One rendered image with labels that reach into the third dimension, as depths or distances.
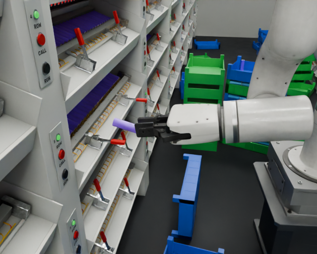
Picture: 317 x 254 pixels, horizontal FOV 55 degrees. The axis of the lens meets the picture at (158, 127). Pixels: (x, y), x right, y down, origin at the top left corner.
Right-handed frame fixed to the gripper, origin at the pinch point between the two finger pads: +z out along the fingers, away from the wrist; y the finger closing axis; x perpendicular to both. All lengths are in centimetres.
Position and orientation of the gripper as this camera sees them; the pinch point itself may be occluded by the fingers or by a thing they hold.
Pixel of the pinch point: (146, 126)
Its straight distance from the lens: 64.3
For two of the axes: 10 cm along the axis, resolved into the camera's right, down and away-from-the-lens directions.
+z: -9.7, 0.6, 2.2
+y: -1.7, 4.7, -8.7
